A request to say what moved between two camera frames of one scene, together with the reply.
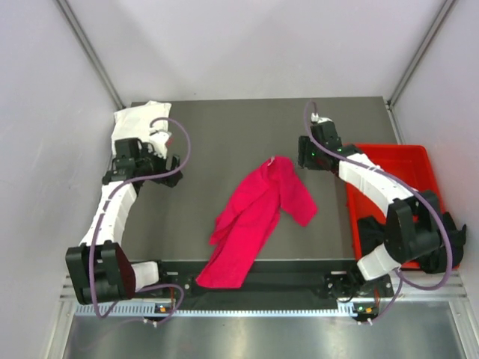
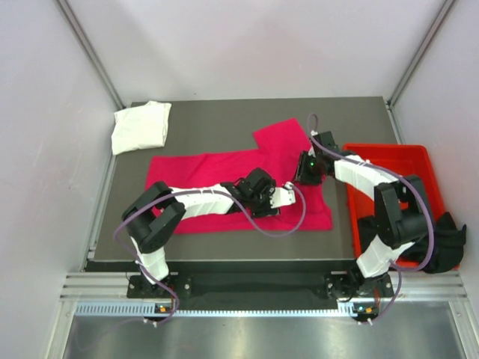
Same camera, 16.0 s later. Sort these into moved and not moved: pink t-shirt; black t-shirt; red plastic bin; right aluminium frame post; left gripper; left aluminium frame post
Moved: left gripper; pink t-shirt
Not moved: right aluminium frame post; red plastic bin; black t-shirt; left aluminium frame post
